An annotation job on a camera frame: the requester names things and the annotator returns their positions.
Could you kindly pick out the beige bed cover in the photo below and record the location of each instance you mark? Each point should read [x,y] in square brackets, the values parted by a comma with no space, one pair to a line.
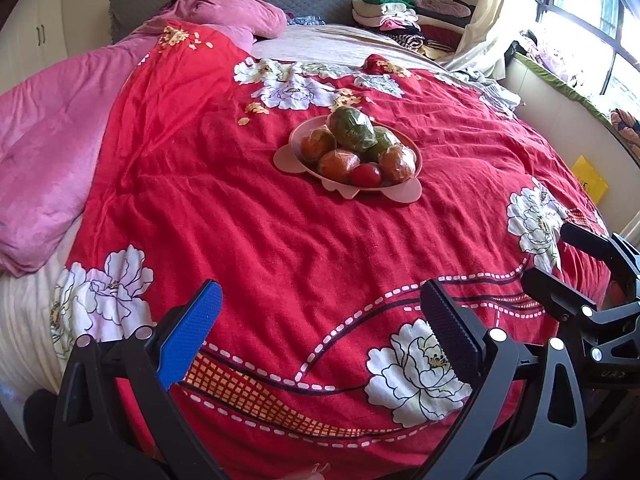
[340,40]

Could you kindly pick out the green trimmed sill mat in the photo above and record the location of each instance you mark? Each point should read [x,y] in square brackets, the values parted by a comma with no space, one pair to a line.
[565,87]

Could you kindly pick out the cream curtain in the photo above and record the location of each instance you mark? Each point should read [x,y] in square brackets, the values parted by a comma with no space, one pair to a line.
[500,5]

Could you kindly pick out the cream wardrobe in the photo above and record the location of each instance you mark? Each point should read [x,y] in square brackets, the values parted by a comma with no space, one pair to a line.
[47,35]

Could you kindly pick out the small green citrus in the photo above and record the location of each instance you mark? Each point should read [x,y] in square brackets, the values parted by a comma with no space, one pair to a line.
[385,142]

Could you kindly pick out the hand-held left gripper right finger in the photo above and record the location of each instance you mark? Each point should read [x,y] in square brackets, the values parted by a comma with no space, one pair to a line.
[452,332]

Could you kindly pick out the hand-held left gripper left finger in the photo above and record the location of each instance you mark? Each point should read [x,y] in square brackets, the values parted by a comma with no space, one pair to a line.
[192,335]

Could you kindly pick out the white bed sheet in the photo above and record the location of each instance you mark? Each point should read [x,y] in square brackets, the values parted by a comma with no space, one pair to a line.
[25,320]

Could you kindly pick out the pink quilt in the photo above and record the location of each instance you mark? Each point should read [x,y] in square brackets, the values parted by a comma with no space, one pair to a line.
[50,125]

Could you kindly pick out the plastic orange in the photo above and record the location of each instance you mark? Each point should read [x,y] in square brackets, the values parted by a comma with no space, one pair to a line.
[316,144]
[338,166]
[398,163]

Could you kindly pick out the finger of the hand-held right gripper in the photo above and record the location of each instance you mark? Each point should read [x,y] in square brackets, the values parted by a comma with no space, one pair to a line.
[555,290]
[587,237]

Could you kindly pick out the small red tomato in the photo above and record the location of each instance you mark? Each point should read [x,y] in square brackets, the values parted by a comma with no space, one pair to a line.
[366,175]

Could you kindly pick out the red floral blanket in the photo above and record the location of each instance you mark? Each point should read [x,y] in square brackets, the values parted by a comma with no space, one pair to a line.
[250,240]

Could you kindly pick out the crumpled white cloth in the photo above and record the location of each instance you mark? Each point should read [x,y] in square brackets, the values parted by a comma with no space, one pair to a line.
[490,87]

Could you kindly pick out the pink plastic bowl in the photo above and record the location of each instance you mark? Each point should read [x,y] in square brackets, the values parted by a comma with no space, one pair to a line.
[400,192]

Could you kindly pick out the large green citrus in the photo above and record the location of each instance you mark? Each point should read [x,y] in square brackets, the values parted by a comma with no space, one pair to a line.
[351,127]

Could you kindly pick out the pile of folded clothes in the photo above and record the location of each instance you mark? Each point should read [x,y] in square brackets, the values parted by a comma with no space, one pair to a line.
[400,17]

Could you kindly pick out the heap of mixed clothes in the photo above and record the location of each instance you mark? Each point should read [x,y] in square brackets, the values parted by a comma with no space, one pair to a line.
[545,55]

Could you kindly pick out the window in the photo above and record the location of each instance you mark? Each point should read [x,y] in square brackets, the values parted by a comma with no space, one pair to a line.
[590,15]

